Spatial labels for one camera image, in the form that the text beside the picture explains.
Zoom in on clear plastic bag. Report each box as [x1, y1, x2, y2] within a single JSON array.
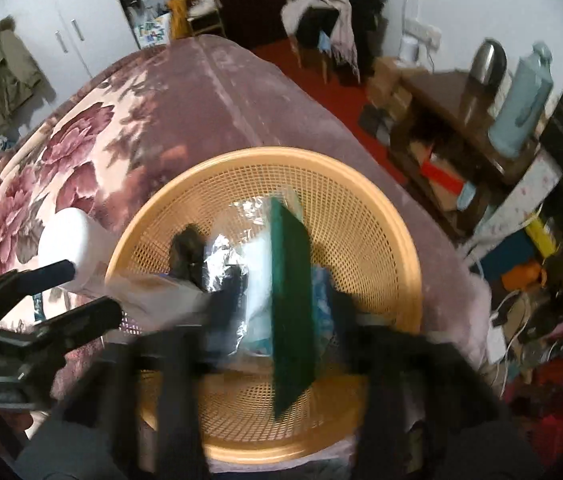
[[204, 197, 275, 296]]

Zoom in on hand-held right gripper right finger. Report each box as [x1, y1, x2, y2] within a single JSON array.
[[326, 282, 545, 480]]

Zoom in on orange object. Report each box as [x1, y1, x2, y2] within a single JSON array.
[[504, 265, 547, 291]]

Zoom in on rattan chair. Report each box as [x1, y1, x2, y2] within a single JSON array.
[[182, 0, 227, 38]]

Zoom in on dark wooden door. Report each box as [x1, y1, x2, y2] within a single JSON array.
[[199, 0, 302, 43]]

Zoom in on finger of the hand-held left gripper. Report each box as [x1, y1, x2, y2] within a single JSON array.
[[0, 259, 76, 318], [0, 296, 125, 361]]

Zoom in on yellow box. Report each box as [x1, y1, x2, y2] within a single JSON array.
[[526, 215, 559, 256]]

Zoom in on wooden side table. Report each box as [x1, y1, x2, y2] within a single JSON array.
[[389, 70, 542, 241]]

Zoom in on light blue thermos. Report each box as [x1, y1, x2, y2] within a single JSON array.
[[489, 42, 555, 158]]

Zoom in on yellow mesh basket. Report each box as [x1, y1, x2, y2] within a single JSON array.
[[104, 146, 423, 466]]

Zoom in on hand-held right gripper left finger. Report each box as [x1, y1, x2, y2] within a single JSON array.
[[14, 267, 251, 480]]

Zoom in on blue face mask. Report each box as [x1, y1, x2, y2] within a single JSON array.
[[242, 240, 275, 356]]

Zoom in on cardboard boxes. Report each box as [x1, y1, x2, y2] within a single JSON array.
[[366, 57, 412, 136]]

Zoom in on olive green jacket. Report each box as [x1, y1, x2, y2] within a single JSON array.
[[0, 17, 47, 131]]

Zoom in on dark mesh cloth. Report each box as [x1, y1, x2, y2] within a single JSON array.
[[169, 224, 207, 281]]

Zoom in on white floral board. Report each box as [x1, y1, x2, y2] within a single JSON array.
[[476, 152, 562, 241]]

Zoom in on floral plush blanket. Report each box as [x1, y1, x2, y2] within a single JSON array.
[[0, 34, 492, 480]]

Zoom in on white plastic canister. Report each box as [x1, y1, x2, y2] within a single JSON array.
[[38, 207, 212, 333]]

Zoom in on white small jar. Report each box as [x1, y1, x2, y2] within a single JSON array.
[[399, 35, 419, 63]]

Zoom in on pile of clothes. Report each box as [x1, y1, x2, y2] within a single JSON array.
[[281, 0, 392, 81]]

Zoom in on green scouring pad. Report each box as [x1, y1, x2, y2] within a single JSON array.
[[268, 196, 318, 421]]

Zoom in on white power strip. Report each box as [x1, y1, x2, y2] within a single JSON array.
[[404, 17, 442, 46]]

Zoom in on steel thermos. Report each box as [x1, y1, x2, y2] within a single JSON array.
[[459, 38, 508, 111]]

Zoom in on blue patterned cloth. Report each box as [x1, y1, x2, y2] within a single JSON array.
[[311, 267, 336, 343]]

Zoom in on white cable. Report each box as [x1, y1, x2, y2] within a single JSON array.
[[486, 290, 532, 366]]

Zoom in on colourful printed bag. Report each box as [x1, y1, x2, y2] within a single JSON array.
[[132, 12, 172, 51]]

